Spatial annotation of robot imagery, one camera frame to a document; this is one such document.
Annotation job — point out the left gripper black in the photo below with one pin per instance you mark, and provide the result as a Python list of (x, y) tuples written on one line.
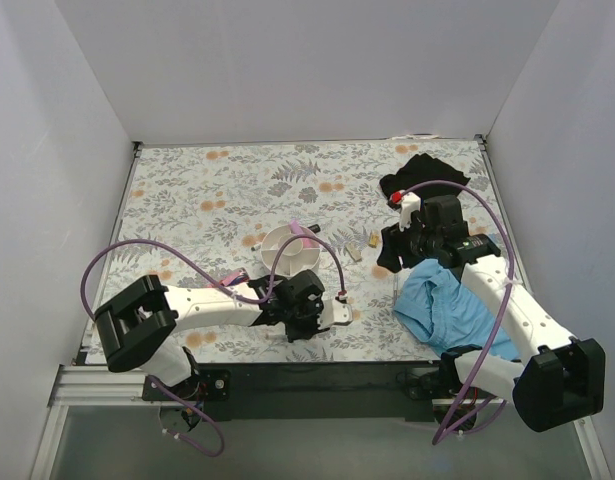
[(301, 323)]

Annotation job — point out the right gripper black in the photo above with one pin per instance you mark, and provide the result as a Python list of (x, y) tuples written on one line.
[(393, 245)]

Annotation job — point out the purple highlighter pen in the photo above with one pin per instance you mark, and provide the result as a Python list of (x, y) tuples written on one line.
[(297, 229)]

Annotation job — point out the orange capped white marker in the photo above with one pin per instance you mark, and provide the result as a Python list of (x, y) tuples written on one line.
[(275, 339)]

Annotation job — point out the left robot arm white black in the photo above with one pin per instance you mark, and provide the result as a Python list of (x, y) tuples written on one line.
[(136, 326)]

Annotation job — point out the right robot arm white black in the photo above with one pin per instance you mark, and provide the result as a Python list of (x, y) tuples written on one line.
[(529, 360)]

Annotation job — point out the thin purple gel pen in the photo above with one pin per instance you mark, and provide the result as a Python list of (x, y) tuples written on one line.
[(395, 289)]

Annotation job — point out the yellow eraser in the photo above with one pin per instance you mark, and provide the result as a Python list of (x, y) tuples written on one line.
[(373, 240)]

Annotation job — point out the grey speckled eraser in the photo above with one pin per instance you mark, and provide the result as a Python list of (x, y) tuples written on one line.
[(353, 252)]

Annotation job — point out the white round divided organizer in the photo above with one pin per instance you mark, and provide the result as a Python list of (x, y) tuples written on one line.
[(282, 248)]

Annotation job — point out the light blue shorts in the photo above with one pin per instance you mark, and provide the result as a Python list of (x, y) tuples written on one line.
[(439, 311)]

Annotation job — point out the pink pack of pens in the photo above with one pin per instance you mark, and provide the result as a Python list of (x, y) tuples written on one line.
[(235, 277)]

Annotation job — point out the black folded cloth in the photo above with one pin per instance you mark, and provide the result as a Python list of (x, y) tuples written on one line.
[(419, 169)]

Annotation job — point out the floral table mat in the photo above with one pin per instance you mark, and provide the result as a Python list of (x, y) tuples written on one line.
[(193, 213)]

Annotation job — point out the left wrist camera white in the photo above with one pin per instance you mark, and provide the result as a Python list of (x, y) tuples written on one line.
[(336, 311)]

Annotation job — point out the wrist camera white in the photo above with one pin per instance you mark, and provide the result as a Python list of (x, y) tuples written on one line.
[(407, 203), (336, 311)]

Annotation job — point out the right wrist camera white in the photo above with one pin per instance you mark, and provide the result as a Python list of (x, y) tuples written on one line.
[(407, 203)]

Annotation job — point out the aluminium frame rail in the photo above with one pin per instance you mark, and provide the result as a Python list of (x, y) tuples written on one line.
[(113, 426)]

